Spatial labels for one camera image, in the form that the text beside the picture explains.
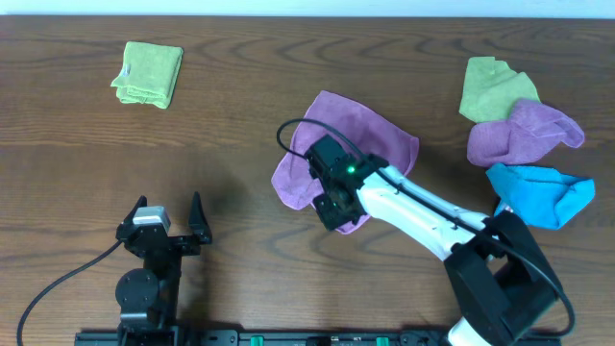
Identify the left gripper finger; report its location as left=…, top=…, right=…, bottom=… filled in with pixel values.
left=125, top=195, right=147, bottom=224
left=188, top=191, right=210, bottom=236

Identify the purple cloth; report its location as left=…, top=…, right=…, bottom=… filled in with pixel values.
left=271, top=90, right=419, bottom=210
left=467, top=99, right=585, bottom=168

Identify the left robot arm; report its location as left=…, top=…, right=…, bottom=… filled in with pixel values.
left=115, top=193, right=212, bottom=331

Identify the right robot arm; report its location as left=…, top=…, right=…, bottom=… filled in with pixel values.
left=305, top=136, right=563, bottom=345

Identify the folded green cloth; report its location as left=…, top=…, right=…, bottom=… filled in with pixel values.
left=111, top=41, right=184, bottom=110

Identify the crumpled green cloth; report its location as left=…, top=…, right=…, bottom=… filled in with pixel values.
left=458, top=57, right=540, bottom=123

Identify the crumpled purple cloth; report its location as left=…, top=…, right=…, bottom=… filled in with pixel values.
left=467, top=99, right=585, bottom=168

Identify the crumpled blue cloth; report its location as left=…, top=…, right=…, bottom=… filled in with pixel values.
left=486, top=163, right=595, bottom=230

